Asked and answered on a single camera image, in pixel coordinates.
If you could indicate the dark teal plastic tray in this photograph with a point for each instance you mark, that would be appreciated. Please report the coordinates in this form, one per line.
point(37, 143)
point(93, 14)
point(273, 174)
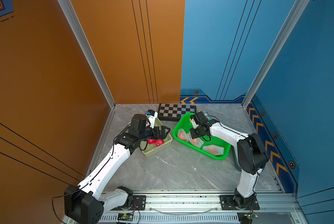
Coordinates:
point(235, 158)

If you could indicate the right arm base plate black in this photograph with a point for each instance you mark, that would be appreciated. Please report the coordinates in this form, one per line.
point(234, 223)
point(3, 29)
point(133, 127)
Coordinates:
point(238, 202)

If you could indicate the grey cylinder yellow tip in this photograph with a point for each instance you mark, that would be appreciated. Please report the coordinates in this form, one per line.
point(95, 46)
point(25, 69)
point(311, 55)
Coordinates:
point(207, 115)

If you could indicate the right aluminium corner post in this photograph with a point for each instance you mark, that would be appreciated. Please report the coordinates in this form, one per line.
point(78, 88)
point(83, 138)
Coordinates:
point(285, 31)

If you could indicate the black white checkerboard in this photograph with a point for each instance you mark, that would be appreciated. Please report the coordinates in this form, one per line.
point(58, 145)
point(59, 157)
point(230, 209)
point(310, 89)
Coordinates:
point(174, 112)

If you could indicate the bright green plastic basket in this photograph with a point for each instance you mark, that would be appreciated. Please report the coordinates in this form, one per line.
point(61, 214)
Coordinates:
point(185, 123)

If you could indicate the bare red apple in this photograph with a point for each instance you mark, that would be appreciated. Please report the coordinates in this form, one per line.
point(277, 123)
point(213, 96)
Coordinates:
point(152, 142)
point(159, 142)

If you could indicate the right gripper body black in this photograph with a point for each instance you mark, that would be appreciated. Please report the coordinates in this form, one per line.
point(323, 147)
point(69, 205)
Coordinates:
point(196, 132)

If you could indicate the aluminium corner post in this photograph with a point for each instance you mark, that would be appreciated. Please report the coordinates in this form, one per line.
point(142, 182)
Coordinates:
point(285, 31)
point(81, 37)

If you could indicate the aluminium front rail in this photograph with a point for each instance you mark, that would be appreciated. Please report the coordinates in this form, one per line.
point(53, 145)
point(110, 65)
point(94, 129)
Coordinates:
point(203, 207)

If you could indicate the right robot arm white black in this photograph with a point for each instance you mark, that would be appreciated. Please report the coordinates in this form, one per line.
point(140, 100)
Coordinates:
point(250, 154)

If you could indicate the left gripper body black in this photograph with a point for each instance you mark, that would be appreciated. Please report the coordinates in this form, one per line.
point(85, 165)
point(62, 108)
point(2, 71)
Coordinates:
point(148, 134)

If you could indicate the green circuit board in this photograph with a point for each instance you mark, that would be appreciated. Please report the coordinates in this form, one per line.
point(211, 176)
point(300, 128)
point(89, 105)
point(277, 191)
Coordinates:
point(125, 218)

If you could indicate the small right circuit board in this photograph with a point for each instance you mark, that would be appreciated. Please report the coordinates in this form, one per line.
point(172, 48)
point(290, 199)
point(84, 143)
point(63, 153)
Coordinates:
point(247, 218)

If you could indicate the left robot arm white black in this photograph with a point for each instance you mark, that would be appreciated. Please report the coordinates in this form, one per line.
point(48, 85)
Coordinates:
point(86, 203)

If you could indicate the pale green plastic basket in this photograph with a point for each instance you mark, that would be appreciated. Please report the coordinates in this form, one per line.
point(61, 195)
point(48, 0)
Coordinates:
point(134, 143)

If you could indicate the left aluminium corner post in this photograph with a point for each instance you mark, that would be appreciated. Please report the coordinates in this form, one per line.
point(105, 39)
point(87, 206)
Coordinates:
point(81, 37)

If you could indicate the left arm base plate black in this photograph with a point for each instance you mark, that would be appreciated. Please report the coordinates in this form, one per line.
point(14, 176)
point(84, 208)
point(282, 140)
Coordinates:
point(133, 202)

